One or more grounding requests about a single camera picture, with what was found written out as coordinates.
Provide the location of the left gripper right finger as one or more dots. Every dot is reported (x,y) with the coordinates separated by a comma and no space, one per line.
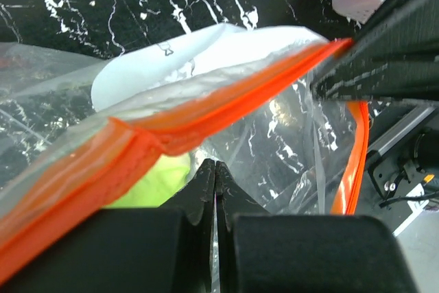
(261,252)

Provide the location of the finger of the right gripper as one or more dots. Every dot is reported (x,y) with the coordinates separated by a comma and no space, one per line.
(394,57)

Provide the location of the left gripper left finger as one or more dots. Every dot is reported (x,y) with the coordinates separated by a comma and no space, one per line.
(163,249)

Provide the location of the green fake cabbage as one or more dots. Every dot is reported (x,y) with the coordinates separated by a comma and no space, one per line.
(164,180)

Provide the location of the clear zip top bag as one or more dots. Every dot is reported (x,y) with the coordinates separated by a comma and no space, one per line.
(100,160)

